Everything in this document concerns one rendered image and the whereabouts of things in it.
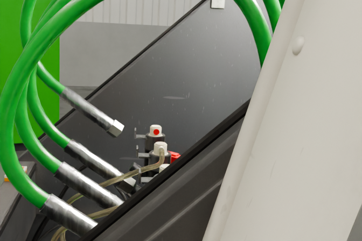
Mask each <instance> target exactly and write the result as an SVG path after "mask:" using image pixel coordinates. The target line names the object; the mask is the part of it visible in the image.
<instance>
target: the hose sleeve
mask: <svg viewBox="0 0 362 241"><path fill-rule="evenodd" d="M59 96H60V99H62V100H63V101H65V103H67V104H69V105H70V106H71V107H73V108H75V109H76V110H77V111H79V112H80V113H82V114H83V115H85V116H86V117H87V118H89V119H90V120H92V121H93V122H94V123H96V124H97V125H98V126H100V127H102V128H103V129H105V130H109V129H110V127H111V126H112V124H113V123H114V120H113V119H111V118H110V117H109V116H108V115H106V114H104V113H103V112H102V111H100V110H99V109H98V108H96V107H95V106H93V105H92V104H90V103H89V102H88V101H86V100H85V99H84V98H82V97H81V96H80V95H78V94H77V93H75V92H74V91H72V90H71V89H70V88H68V87H65V89H64V90H63V91H62V93H61V94H60V95H59Z"/></svg>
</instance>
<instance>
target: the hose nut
mask: <svg viewBox="0 0 362 241"><path fill-rule="evenodd" d="M123 127H124V125H122V124H121V123H119V122H118V121H117V120H114V123H113V124H112V126H111V127H110V129H109V130H107V131H106V132H107V133H108V134H109V135H111V136H112V137H114V138H116V137H117V136H118V135H120V134H121V132H122V129H123Z"/></svg>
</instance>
